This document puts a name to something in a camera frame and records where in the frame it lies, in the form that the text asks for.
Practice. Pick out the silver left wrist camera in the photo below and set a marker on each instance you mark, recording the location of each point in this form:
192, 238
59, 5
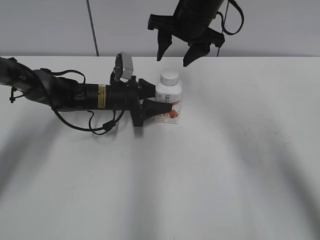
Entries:
123, 68

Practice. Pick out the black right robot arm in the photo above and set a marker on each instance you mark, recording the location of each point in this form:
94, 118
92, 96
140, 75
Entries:
206, 9

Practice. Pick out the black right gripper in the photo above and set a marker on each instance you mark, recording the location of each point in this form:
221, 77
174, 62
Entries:
187, 27

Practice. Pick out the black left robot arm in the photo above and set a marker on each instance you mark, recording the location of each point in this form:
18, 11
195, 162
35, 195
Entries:
53, 88

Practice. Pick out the white plastic bottle cap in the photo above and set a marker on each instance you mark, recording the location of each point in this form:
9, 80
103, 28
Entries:
169, 77

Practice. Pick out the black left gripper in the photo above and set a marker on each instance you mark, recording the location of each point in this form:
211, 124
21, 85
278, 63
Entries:
127, 96

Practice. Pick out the white strawberry yogurt bottle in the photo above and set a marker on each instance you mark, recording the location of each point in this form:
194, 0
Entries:
169, 90

